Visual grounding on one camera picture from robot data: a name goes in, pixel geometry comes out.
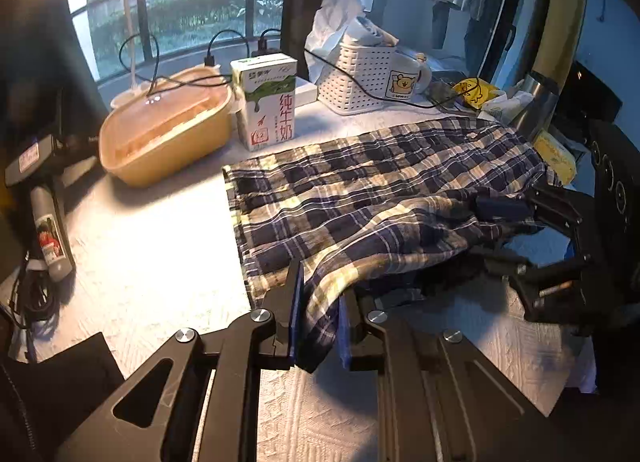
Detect white crumpled plastic bag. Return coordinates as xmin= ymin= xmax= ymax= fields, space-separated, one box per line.
xmin=304 ymin=0 xmax=369 ymax=86

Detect yellow tissue pack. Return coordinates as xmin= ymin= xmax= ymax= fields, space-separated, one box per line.
xmin=534 ymin=135 xmax=577 ymax=185

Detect white green milk carton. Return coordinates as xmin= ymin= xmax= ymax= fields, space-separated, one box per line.
xmin=230 ymin=55 xmax=298 ymax=152

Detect white perforated plastic basket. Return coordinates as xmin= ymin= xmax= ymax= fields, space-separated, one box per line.
xmin=317 ymin=40 xmax=397 ymax=116

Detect pale green plastic bag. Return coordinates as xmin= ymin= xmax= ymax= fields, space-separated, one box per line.
xmin=479 ymin=91 xmax=536 ymax=125

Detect yellow printed packet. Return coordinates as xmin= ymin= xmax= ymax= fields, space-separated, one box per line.
xmin=452 ymin=78 xmax=501 ymax=109

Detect plaid pants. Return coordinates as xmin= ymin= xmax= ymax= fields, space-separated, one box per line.
xmin=222 ymin=115 xmax=563 ymax=374

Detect dark balcony railing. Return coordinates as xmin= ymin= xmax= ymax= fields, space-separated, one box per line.
xmin=70 ymin=0 xmax=371 ymax=78

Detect white bear print mug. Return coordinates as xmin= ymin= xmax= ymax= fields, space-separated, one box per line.
xmin=384 ymin=53 xmax=433 ymax=104

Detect grey handheld device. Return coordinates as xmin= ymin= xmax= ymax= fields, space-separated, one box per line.
xmin=5 ymin=135 xmax=98 ymax=281

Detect black cloth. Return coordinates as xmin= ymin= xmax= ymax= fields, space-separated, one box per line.
xmin=0 ymin=332 xmax=126 ymax=462

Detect yellow curtain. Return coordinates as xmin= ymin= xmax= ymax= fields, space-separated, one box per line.
xmin=530 ymin=0 xmax=588 ymax=78

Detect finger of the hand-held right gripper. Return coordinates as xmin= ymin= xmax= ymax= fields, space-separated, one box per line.
xmin=470 ymin=248 xmax=592 ymax=323
xmin=472 ymin=187 xmax=586 ymax=243

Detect black cable bundle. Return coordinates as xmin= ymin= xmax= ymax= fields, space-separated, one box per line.
xmin=7 ymin=255 xmax=58 ymax=328

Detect black cable with plug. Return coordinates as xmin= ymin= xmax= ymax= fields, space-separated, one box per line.
xmin=119 ymin=30 xmax=251 ymax=93

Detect yellow lidded food container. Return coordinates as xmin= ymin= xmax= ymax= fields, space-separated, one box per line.
xmin=98 ymin=67 xmax=236 ymax=188

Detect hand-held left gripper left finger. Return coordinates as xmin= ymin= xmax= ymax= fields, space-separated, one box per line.
xmin=55 ymin=259 xmax=306 ymax=462

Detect stainless steel tumbler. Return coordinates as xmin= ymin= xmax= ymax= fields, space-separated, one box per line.
xmin=507 ymin=71 xmax=561 ymax=143

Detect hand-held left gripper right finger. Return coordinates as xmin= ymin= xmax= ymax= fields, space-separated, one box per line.
xmin=337 ymin=292 xmax=566 ymax=462

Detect long black cable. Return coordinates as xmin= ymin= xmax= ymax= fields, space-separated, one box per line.
xmin=257 ymin=28 xmax=483 ymax=110

